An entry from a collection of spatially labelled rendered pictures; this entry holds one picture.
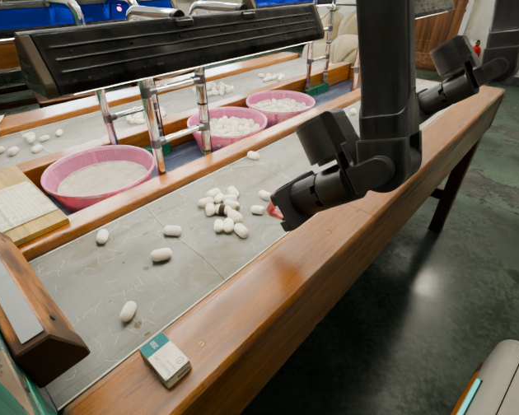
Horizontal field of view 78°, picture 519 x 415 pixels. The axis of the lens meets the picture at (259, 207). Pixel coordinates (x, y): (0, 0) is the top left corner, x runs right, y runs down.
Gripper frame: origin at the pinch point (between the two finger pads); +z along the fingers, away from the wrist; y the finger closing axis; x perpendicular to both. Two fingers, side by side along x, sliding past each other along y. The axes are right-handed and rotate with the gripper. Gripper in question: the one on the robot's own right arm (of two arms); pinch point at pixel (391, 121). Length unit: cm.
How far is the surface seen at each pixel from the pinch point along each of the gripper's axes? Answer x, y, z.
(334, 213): 10.2, 32.9, 2.2
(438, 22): -69, -454, 116
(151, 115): -28, 47, 23
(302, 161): -1.8, 15.1, 19.9
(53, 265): -8, 78, 27
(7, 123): -59, 64, 82
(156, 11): -37, 48, 3
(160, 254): 0, 64, 15
